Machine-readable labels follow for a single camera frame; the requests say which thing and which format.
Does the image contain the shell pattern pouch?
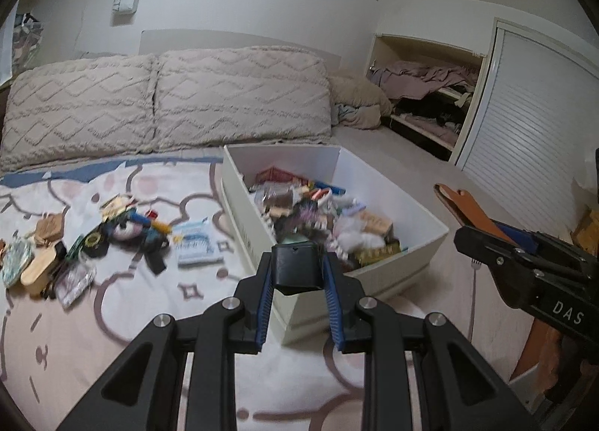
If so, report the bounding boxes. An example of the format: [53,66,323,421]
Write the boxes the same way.
[0,238,36,288]

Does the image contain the gold framed trinket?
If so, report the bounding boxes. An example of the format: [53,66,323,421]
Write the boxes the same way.
[100,194,136,221]

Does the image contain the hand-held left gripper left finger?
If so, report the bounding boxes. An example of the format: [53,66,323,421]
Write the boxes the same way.
[56,251,282,431]

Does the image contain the beige plush cushion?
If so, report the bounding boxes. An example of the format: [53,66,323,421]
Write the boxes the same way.
[328,75,394,130]

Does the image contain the white louvered door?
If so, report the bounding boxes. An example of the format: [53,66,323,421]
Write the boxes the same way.
[451,16,599,245]

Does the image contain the pile of mauve clothes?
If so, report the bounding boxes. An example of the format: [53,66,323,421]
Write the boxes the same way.
[367,59,480,99]

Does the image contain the gold and black bar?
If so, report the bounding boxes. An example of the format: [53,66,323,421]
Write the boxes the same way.
[353,244,403,265]

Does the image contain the beige textured pillow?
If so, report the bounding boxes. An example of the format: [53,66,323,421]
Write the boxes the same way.
[0,54,157,174]
[152,45,333,151]

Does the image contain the pile of dark clothes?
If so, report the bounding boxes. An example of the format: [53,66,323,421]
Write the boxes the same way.
[393,91,474,132]

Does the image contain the blue and white tissue packet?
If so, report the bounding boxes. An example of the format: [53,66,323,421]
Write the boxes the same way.
[172,217,225,269]

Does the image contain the purple floral hair claw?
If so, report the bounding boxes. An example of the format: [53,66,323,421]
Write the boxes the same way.
[292,204,320,227]

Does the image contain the light wooden block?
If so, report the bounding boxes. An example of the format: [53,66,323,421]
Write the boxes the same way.
[21,246,64,297]

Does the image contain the beige bed sheet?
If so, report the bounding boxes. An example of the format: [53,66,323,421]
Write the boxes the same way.
[328,124,581,394]

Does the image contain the brown leather case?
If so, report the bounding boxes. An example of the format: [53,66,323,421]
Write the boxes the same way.
[434,183,518,245]

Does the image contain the brown cardboard piece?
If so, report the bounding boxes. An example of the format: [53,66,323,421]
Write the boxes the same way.
[573,206,599,254]

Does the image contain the wooden bed frame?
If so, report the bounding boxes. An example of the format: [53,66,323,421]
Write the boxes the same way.
[510,319,567,385]

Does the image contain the clear plastic bag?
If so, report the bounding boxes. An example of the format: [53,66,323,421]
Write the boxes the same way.
[54,265,97,310]

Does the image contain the square wooden box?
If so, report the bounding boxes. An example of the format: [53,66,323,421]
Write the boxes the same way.
[358,211,394,235]

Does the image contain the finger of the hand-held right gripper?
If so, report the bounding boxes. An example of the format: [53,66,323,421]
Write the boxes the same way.
[453,224,535,277]
[493,219,599,269]

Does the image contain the wooden tag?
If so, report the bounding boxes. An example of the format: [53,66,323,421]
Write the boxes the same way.
[35,213,66,242]

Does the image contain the metal back scratcher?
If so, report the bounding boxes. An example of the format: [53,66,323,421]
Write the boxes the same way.
[468,257,482,324]

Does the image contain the blue-grey crumpled cloth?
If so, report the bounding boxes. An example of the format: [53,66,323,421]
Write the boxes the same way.
[333,103,357,126]

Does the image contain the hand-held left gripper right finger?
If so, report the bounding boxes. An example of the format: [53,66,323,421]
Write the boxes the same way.
[320,253,544,431]

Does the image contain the blue and yellow pen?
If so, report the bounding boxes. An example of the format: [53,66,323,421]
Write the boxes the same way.
[128,211,173,234]

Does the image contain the black round tape measure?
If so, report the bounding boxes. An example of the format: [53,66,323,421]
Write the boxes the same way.
[77,230,110,258]

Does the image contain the white storage box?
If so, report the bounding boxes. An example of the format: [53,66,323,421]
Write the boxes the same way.
[220,144,450,345]

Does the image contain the small black box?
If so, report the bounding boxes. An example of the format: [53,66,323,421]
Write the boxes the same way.
[270,244,326,295]

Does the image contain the folded mauve clothes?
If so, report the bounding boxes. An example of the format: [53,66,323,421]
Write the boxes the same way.
[402,115,462,144]

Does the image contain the white fluffy ball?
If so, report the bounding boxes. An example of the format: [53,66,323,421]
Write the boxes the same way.
[334,220,389,254]

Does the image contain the pink round pouch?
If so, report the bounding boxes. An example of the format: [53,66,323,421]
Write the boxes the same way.
[110,220,141,242]

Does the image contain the pile of patterned bags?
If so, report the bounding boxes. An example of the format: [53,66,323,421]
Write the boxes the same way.
[14,13,44,72]

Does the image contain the dark blue small item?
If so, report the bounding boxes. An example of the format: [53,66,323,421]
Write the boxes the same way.
[140,237,169,275]

